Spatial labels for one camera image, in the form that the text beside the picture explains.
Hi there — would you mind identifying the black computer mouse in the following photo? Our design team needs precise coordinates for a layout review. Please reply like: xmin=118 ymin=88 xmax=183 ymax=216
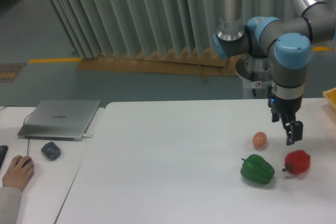
xmin=22 ymin=158 xmax=32 ymax=168

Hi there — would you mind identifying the grey-green folding curtain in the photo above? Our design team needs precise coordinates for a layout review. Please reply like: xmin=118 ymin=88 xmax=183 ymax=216
xmin=49 ymin=0 xmax=335 ymax=59

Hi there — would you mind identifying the beige sleeved forearm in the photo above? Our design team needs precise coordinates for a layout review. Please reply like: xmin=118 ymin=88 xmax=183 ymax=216
xmin=1 ymin=187 xmax=22 ymax=224

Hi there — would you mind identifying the black clip device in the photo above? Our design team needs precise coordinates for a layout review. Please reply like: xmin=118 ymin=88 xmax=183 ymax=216
xmin=41 ymin=142 xmax=61 ymax=161

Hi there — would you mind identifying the yellow plastic basket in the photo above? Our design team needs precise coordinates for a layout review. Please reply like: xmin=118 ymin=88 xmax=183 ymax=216
xmin=322 ymin=88 xmax=336 ymax=108

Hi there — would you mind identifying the silver laptop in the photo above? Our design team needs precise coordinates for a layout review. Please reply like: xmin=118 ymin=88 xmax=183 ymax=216
xmin=17 ymin=100 xmax=100 ymax=141

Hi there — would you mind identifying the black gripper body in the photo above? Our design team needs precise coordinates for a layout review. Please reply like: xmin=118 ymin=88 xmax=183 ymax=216
xmin=267 ymin=85 xmax=302 ymax=123

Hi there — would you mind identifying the green bell pepper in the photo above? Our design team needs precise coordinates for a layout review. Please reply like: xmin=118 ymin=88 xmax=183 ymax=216
xmin=240 ymin=154 xmax=275 ymax=185

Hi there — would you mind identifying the black mouse cable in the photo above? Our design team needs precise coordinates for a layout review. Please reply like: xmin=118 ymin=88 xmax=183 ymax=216
xmin=0 ymin=104 xmax=40 ymax=158

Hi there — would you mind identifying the black keyboard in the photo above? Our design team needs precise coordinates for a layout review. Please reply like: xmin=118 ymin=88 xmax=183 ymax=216
xmin=0 ymin=145 xmax=8 ymax=169

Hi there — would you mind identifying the person's hand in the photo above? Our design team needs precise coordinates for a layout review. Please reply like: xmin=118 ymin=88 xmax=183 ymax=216
xmin=2 ymin=155 xmax=34 ymax=191

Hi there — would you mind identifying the red bell pepper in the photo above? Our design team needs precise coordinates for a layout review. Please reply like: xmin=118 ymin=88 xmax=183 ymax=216
xmin=282 ymin=150 xmax=311 ymax=175

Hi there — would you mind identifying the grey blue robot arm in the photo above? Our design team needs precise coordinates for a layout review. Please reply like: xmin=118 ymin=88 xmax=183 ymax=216
xmin=213 ymin=0 xmax=335 ymax=145

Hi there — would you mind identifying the white laptop cable plug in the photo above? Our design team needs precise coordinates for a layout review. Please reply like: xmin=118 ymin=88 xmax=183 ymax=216
xmin=82 ymin=134 xmax=93 ymax=138

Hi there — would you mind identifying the brown egg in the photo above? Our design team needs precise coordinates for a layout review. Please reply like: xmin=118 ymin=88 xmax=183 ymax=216
xmin=253 ymin=132 xmax=267 ymax=149

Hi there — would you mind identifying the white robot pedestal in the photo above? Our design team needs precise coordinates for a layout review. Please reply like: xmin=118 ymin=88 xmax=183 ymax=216
xmin=236 ymin=54 xmax=273 ymax=99

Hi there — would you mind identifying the brown cardboard sheet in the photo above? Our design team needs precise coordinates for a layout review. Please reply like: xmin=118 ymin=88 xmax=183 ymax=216
xmin=77 ymin=49 xmax=242 ymax=79

